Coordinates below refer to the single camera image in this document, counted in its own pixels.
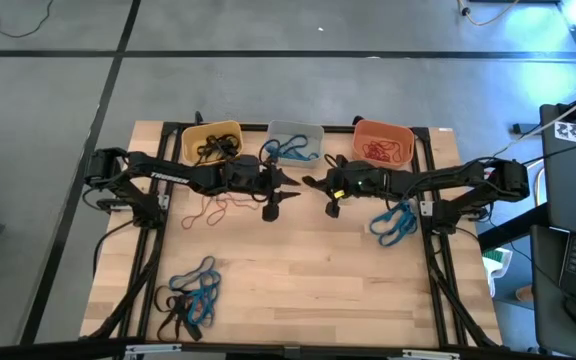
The black aluminium table frame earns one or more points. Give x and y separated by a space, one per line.
338 128

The white plastic basket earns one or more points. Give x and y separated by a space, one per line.
293 127

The wide black rubber band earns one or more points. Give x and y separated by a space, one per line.
230 145
213 147
160 300
193 332

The orange plastic basket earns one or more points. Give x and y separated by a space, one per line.
383 131

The silver frame plate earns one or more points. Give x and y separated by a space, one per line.
153 349
430 355

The person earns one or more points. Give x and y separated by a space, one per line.
524 294

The black frame knob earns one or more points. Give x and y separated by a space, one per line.
357 120
198 119

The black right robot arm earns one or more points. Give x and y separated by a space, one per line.
443 177

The yellow plastic basket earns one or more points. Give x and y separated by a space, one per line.
190 135

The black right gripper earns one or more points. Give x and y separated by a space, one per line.
363 185

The white and green object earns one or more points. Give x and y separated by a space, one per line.
498 272

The silver base bracket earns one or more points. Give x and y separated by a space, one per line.
163 202
426 208

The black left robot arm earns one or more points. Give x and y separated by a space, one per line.
168 175

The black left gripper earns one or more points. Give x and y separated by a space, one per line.
243 177

